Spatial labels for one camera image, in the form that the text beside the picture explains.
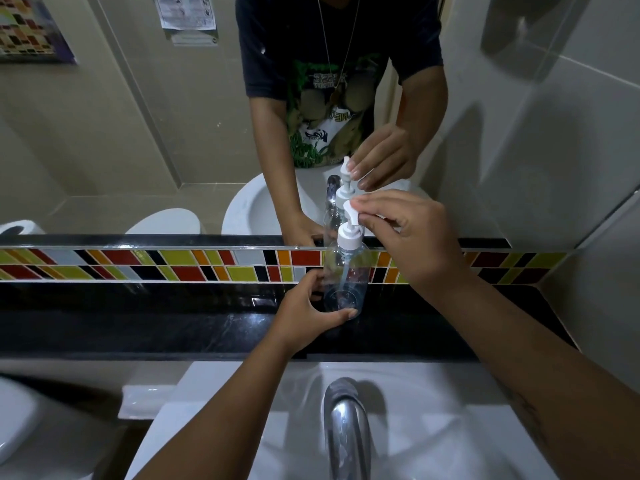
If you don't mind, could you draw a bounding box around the person's left hand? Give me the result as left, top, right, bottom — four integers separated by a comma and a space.
269, 269, 359, 357

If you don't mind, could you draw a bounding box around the person's right hand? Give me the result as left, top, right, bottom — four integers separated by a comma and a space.
349, 189, 469, 296

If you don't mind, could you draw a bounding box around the white toilet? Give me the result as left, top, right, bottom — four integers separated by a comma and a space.
0, 374, 120, 480

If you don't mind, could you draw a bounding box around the wall mirror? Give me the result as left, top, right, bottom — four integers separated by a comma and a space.
0, 0, 585, 249

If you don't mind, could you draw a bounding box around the clear pump bottle white head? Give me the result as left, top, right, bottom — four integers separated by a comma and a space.
322, 199, 374, 321

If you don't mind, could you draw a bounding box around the person's right forearm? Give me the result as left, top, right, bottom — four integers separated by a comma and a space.
422, 267, 640, 480

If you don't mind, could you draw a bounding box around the black stone ledge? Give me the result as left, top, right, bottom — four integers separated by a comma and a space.
0, 282, 580, 364

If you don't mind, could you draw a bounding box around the person's left forearm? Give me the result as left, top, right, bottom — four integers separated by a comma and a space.
132, 336, 307, 480

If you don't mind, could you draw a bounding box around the white ceramic sink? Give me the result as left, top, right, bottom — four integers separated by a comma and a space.
124, 361, 560, 480

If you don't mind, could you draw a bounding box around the chrome sink faucet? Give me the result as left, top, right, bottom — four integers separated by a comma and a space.
322, 377, 374, 480

